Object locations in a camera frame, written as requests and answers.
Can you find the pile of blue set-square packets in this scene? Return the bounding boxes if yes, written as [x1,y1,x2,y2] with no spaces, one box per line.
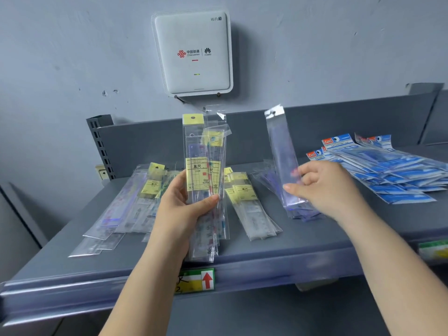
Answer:
[305,133,448,205]

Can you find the green yellow shelf price label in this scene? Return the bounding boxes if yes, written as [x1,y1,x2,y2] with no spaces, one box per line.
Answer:
[418,239,448,261]
[175,268,216,295]

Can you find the yellow-label ruler packets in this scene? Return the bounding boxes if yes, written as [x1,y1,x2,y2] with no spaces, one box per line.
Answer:
[223,167,283,242]

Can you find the person's right forearm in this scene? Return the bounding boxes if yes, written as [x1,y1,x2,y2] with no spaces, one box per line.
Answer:
[336,206,448,336]

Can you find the person's right hand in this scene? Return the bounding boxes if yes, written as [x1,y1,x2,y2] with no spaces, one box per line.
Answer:
[282,161,368,223]

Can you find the person's left forearm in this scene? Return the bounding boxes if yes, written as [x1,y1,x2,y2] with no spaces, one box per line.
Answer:
[99,241,191,336]

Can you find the pile of clear rulers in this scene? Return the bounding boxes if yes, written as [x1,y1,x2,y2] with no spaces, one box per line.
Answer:
[68,162,186,258]

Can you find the clear straight ruler packet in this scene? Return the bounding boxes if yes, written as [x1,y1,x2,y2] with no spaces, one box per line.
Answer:
[264,104,310,207]

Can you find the thin router cable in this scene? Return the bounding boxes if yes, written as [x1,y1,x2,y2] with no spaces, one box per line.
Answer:
[174,95,207,112]

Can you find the grey slotted shelf post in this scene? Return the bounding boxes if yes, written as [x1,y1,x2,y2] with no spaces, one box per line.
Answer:
[86,114,116,181]
[406,83,444,146]

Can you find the clear purple ruler packets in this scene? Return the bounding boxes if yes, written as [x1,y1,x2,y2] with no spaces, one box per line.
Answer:
[251,161,324,222]

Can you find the grey leaning board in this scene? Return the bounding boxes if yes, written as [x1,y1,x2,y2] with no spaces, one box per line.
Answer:
[0,183,48,277]

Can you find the bundle of assorted straight rulers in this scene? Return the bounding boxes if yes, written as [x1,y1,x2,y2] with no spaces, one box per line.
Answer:
[182,105,232,264]

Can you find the white wall router box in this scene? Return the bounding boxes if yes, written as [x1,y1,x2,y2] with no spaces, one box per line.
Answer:
[151,10,234,98]

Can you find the person's left hand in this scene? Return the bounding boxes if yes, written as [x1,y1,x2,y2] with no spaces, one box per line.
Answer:
[148,169,220,256]

